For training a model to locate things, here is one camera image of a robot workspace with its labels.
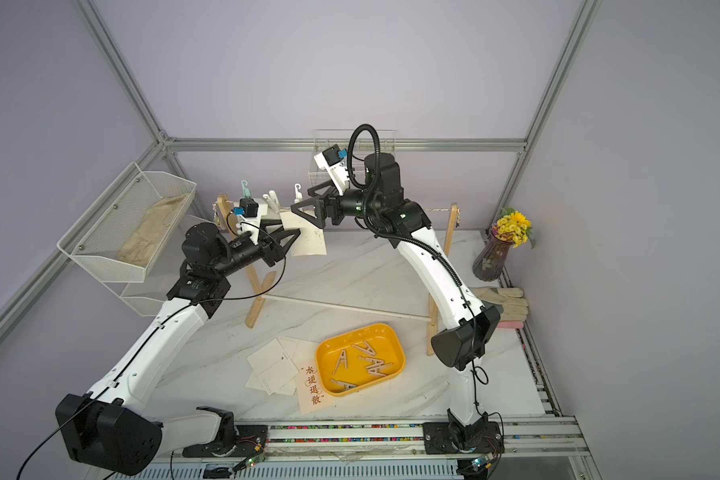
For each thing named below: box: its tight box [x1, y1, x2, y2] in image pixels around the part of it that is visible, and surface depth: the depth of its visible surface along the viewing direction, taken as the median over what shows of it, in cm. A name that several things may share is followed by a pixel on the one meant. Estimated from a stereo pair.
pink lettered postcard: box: [297, 360, 336, 415], surface depth 82 cm
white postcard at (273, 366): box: [246, 338, 300, 396], surface depth 88 cm
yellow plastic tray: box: [315, 323, 406, 396], surface depth 88 cm
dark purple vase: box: [472, 228, 512, 282], surface depth 100 cm
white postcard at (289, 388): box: [245, 368, 297, 396], surface depth 84 cm
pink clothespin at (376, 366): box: [365, 359, 393, 377], surface depth 87 cm
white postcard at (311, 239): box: [280, 210, 327, 257], surface depth 73 cm
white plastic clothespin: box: [262, 190, 280, 214], surface depth 67 cm
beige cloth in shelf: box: [117, 193, 190, 267], surface depth 81 cm
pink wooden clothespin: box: [332, 349, 348, 375], surface depth 88 cm
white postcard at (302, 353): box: [276, 336, 320, 372], surface depth 90 cm
